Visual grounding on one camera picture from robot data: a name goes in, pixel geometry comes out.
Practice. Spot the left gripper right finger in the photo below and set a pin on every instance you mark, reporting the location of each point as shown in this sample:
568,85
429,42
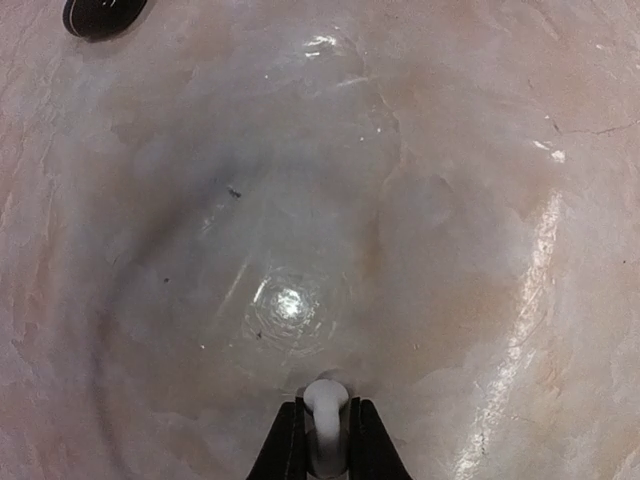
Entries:
372,454

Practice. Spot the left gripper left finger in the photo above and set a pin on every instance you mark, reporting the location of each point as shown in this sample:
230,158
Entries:
283,455

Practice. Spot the black earbud charging case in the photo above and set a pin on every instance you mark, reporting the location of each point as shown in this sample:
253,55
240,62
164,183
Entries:
99,19

